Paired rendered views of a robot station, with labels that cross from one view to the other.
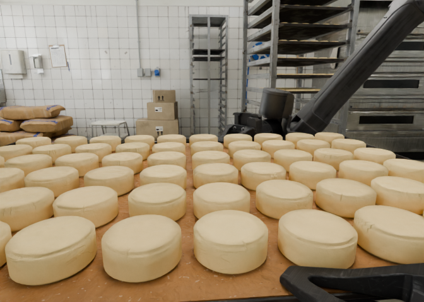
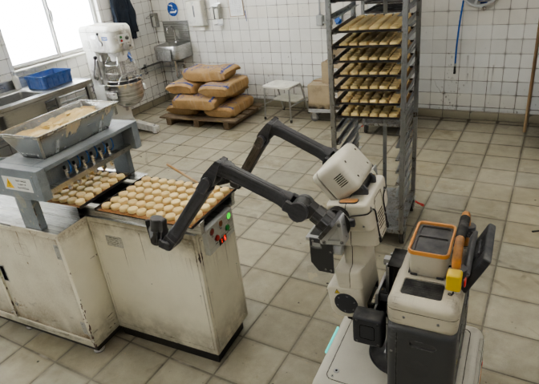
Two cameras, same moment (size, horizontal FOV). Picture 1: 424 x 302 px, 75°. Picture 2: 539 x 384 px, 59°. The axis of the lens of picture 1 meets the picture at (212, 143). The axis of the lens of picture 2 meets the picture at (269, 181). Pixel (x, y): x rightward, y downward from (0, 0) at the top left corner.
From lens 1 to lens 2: 2.24 m
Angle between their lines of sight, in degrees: 35
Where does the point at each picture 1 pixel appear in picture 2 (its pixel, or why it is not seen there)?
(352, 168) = not seen: hidden behind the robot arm
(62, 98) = (241, 50)
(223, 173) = (166, 201)
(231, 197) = (158, 207)
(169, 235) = (143, 211)
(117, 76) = (295, 25)
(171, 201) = (149, 206)
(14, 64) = (196, 16)
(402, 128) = not seen: outside the picture
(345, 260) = not seen: hidden behind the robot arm
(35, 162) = (139, 190)
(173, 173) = (158, 200)
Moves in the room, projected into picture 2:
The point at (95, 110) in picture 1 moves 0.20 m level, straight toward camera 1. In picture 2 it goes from (273, 65) to (271, 68)
